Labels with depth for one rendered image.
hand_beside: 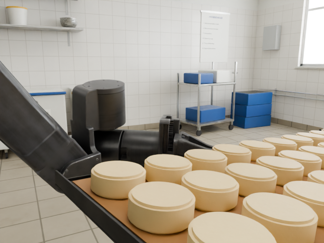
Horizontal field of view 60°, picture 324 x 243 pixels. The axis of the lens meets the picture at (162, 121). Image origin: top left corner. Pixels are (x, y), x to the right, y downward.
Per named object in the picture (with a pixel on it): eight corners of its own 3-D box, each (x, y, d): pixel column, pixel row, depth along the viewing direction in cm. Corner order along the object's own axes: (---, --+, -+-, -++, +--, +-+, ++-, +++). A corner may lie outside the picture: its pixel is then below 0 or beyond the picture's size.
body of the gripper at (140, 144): (172, 176, 46) (127, 173, 46) (175, 114, 44) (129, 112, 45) (169, 193, 39) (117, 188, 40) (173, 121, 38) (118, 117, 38)
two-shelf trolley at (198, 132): (211, 124, 521) (214, 61, 498) (235, 129, 476) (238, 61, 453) (175, 129, 475) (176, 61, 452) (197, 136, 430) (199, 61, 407)
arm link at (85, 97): (35, 166, 40) (63, 192, 35) (22, 87, 36) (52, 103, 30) (106, 141, 48) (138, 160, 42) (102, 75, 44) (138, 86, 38)
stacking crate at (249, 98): (254, 101, 535) (255, 90, 531) (272, 103, 501) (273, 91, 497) (231, 102, 506) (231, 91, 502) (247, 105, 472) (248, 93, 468)
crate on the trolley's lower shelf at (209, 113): (209, 115, 502) (209, 104, 498) (225, 119, 472) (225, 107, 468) (185, 119, 471) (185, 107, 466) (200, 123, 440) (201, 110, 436)
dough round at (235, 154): (249, 171, 34) (250, 155, 33) (207, 164, 35) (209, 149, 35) (250, 161, 38) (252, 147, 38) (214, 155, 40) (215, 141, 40)
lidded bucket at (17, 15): (28, 27, 367) (27, 10, 363) (29, 25, 346) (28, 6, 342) (7, 26, 356) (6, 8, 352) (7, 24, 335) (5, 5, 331)
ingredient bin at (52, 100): (23, 158, 333) (16, 93, 317) (22, 144, 389) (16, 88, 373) (70, 152, 356) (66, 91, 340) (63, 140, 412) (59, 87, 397)
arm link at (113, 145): (93, 153, 46) (80, 171, 41) (90, 114, 44) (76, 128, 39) (134, 156, 46) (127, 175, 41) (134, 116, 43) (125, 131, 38)
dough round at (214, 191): (192, 184, 28) (193, 166, 28) (242, 197, 26) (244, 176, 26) (170, 203, 24) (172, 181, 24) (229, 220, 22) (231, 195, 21)
